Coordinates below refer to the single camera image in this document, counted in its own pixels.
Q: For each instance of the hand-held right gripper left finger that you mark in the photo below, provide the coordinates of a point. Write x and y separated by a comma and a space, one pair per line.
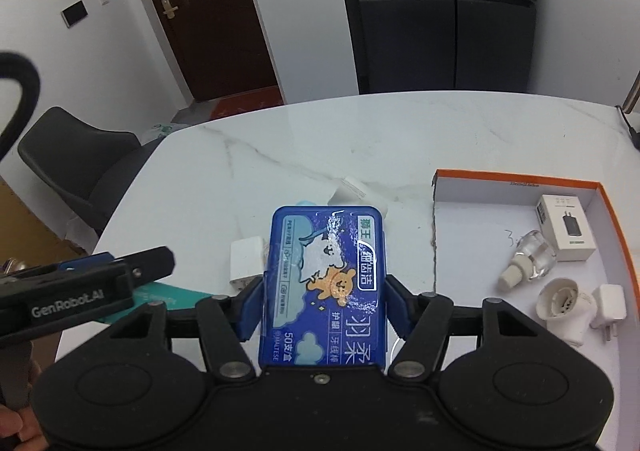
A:
250, 306

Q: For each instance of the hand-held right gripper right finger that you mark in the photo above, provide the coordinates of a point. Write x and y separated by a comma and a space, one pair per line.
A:
397, 306

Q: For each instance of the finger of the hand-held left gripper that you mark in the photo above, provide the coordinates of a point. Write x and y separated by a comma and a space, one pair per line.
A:
85, 262
150, 263

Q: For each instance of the teal cardboard box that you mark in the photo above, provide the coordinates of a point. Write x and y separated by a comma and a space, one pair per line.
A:
165, 296

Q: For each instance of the tall white charger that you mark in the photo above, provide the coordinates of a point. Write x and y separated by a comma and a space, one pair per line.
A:
247, 261

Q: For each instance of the blue dental floss box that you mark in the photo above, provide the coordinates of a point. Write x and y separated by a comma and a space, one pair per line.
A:
320, 281

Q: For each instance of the orange-rimmed white box lid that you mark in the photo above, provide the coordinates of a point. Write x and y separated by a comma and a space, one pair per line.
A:
475, 241

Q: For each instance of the clear repellent liquid bottle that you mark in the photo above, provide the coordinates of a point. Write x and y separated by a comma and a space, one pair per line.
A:
527, 256

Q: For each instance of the white charger packaging box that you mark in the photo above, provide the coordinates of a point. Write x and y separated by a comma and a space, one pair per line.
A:
565, 228

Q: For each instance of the small white cube charger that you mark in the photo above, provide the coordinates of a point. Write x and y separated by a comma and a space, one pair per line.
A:
609, 308

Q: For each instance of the person's left hand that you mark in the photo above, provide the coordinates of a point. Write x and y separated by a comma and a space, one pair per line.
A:
11, 418

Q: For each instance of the gold metal object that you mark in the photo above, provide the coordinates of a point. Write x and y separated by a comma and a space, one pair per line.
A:
14, 264

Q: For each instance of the dark grey chair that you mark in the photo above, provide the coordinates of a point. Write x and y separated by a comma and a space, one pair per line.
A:
75, 156

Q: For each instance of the white green plastic bag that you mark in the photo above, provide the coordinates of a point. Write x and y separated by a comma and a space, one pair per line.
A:
162, 132

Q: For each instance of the red doormat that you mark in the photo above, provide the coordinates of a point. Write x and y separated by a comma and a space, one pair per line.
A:
245, 103

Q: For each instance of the dark brown door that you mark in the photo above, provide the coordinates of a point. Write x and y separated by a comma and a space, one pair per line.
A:
210, 21

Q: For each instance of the dark grey refrigerator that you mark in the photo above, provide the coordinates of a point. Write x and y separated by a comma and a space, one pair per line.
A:
440, 31

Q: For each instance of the black wall panel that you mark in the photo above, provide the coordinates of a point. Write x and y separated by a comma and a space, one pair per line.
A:
75, 14

